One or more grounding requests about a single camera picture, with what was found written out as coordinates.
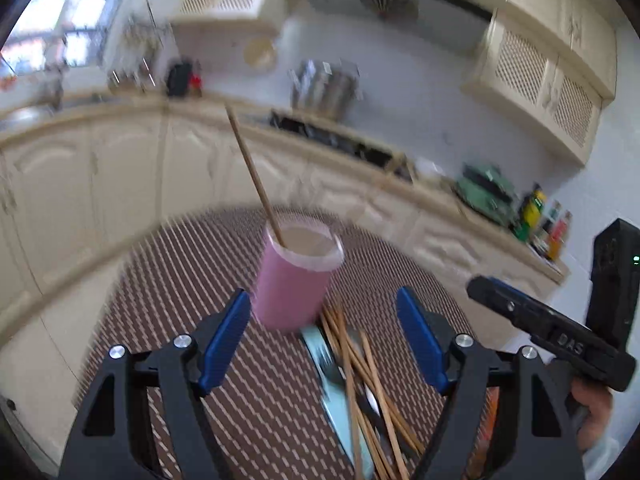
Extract black handled spoon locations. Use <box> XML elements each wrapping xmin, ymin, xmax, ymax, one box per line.
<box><xmin>338</xmin><ymin>326</ymin><xmax>418</xmax><ymax>458</ymax></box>

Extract light blue handled utensil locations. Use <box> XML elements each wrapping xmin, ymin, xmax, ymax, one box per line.
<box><xmin>300</xmin><ymin>325</ymin><xmax>355</xmax><ymax>466</ymax></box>

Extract person's right hand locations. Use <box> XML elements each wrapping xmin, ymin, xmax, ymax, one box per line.
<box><xmin>570</xmin><ymin>377</ymin><xmax>613</xmax><ymax>452</ymax></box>

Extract orange oil bottle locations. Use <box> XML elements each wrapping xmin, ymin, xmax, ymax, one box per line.
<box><xmin>546</xmin><ymin>210</ymin><xmax>573</xmax><ymax>262</ymax></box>

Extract green oil bottle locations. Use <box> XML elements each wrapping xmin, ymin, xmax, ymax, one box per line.
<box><xmin>512</xmin><ymin>184</ymin><xmax>547</xmax><ymax>243</ymax></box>

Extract brown polka dot tablecloth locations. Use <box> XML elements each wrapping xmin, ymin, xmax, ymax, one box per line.
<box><xmin>78</xmin><ymin>207</ymin><xmax>472</xmax><ymax>479</ymax></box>

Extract green electric cooker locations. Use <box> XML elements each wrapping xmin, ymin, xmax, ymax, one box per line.
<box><xmin>454</xmin><ymin>164</ymin><xmax>516</xmax><ymax>228</ymax></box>

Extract white ceramic bowl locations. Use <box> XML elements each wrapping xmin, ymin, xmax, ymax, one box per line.
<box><xmin>413</xmin><ymin>157</ymin><xmax>446</xmax><ymax>182</ymax></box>

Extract black gas stove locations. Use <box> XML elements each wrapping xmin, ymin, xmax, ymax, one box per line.
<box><xmin>268</xmin><ymin>112</ymin><xmax>413</xmax><ymax>183</ymax></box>

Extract pink utensil holder cup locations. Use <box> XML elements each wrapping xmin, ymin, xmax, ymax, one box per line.
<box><xmin>252</xmin><ymin>212</ymin><xmax>345</xmax><ymax>332</ymax></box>

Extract lower cream cabinets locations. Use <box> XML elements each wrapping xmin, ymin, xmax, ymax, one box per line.
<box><xmin>0</xmin><ymin>94</ymin><xmax>572</xmax><ymax>461</ymax></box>

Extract cream cabinets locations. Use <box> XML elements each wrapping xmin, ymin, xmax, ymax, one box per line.
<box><xmin>0</xmin><ymin>94</ymin><xmax>572</xmax><ymax>461</ymax></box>
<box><xmin>172</xmin><ymin>0</ymin><xmax>617</xmax><ymax>165</ymax></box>

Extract upper cream cabinets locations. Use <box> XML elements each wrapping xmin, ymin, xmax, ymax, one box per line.
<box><xmin>172</xmin><ymin>0</ymin><xmax>617</xmax><ymax>165</ymax></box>

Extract stainless steel steamer pot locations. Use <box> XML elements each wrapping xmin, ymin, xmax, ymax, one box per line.
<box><xmin>288</xmin><ymin>60</ymin><xmax>362</xmax><ymax>122</ymax></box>

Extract black range hood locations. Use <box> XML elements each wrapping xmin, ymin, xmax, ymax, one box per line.
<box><xmin>307</xmin><ymin>0</ymin><xmax>492</xmax><ymax>54</ymax></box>

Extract black electric kettle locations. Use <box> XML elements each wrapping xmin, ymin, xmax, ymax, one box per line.
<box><xmin>165</xmin><ymin>60</ymin><xmax>193</xmax><ymax>98</ymax></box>

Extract hanging utensil rack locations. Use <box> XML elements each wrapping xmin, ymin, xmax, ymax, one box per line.
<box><xmin>107</xmin><ymin>0</ymin><xmax>170</xmax><ymax>93</ymax></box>

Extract window with bars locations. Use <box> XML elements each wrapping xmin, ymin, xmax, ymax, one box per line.
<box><xmin>1</xmin><ymin>0</ymin><xmax>122</xmax><ymax>78</ymax></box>

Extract black tracker camera block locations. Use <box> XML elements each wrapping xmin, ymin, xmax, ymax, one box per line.
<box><xmin>586</xmin><ymin>219</ymin><xmax>639</xmax><ymax>350</ymax></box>

